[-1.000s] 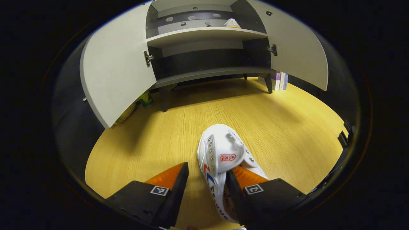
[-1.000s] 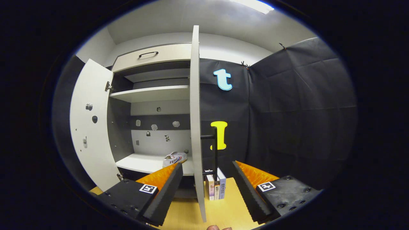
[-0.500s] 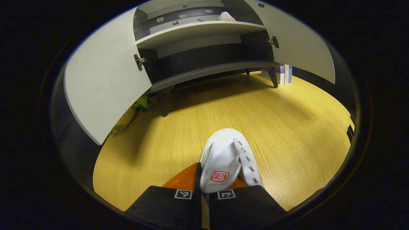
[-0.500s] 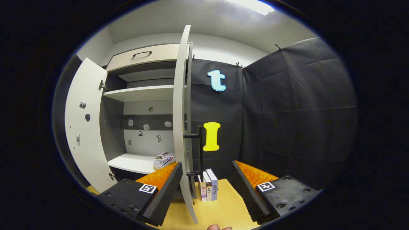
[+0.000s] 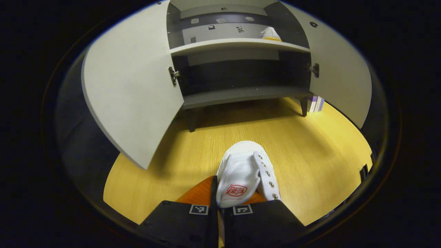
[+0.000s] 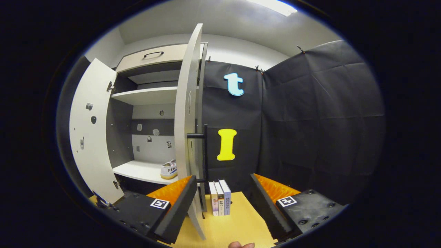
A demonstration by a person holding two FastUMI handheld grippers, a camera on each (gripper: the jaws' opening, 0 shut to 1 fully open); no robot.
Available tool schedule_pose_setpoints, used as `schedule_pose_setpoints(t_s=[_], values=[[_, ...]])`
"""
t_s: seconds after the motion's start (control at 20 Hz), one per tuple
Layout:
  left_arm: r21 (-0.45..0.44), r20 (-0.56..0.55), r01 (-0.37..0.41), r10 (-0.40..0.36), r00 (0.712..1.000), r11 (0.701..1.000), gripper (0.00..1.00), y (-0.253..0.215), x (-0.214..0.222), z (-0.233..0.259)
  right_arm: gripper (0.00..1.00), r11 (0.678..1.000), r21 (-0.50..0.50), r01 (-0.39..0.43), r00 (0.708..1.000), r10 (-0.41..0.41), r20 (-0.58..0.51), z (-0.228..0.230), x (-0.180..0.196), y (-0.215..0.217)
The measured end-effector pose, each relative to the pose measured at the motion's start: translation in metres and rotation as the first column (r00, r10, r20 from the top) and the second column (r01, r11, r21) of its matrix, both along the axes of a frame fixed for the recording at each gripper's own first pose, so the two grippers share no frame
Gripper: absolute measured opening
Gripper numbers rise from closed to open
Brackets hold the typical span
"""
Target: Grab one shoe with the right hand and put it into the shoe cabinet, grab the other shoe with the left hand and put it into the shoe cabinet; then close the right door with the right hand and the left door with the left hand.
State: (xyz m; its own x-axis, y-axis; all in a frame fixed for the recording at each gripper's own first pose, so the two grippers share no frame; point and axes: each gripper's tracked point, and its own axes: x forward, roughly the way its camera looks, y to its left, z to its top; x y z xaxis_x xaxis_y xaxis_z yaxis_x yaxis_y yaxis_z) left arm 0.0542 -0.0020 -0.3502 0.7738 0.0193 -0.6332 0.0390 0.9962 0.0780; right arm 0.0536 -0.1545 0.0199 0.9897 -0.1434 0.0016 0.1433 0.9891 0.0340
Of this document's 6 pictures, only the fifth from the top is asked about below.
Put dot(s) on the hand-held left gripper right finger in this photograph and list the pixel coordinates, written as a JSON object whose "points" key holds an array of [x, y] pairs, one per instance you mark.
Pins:
{"points": [[262, 224]]}

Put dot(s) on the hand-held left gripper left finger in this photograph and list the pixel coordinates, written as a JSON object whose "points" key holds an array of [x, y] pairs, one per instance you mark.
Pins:
{"points": [[214, 199]]}

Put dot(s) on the white canvas shoe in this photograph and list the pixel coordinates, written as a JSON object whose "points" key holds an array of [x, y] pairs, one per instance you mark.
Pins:
{"points": [[270, 33], [241, 165]]}

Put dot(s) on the white cabinet door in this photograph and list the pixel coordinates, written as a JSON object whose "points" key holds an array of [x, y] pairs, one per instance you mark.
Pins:
{"points": [[341, 69], [131, 86]]}

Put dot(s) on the white shoe cabinet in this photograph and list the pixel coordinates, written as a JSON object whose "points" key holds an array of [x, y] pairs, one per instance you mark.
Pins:
{"points": [[241, 43]]}

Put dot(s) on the purple white box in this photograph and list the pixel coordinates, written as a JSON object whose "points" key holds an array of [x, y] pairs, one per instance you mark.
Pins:
{"points": [[315, 104]]}

